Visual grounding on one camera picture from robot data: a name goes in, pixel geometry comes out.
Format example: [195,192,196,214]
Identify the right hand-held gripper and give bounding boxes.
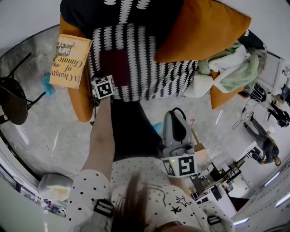
[158,111,198,180]

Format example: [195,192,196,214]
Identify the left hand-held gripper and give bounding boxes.
[90,75,116,100]

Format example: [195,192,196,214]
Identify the maroon hardcover book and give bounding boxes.
[99,50,130,88]

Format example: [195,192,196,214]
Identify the orange sofa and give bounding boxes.
[59,0,268,123]

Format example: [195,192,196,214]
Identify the person's right forearm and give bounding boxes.
[171,178,191,195]

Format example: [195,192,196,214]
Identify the person's left forearm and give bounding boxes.
[80,98,116,182]

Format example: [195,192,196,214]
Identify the yellow paperback book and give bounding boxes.
[49,34,93,90]

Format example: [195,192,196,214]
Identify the teal fluffy duster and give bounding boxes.
[153,121,165,134]
[41,74,56,97]

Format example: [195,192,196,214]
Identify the black white striped blanket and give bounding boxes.
[60,0,267,102]

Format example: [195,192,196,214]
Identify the black trousers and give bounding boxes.
[110,101,164,163]

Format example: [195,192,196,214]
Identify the white pillow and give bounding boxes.
[183,73,216,98]

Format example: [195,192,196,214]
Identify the orange cushion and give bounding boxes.
[209,70,250,110]
[154,0,252,63]

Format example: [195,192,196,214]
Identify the white spotted t-shirt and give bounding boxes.
[67,156,235,232]

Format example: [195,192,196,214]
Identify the black metal rack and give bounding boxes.
[188,156,242,200]

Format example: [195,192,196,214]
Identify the green white fleece blanket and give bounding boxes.
[197,40,260,93]

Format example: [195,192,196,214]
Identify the black round chair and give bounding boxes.
[0,53,47,126]

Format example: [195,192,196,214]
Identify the cardboard box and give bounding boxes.
[271,94,284,105]

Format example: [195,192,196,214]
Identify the white round bin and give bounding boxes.
[37,173,73,201]

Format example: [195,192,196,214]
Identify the grey brown knitted throw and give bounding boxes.
[243,47,268,91]

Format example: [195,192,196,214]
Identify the white desk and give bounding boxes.
[257,51,290,96]

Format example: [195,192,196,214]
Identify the thin floor cable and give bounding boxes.
[232,99,256,130]

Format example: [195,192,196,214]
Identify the black coiled cable bundle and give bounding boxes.
[249,83,267,103]

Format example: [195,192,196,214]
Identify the right grey harness strap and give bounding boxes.
[207,215,222,226]

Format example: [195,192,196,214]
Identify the grey harness strap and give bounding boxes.
[207,215,222,226]
[83,198,114,232]

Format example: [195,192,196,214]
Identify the left grey harness strap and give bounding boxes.
[83,198,114,232]

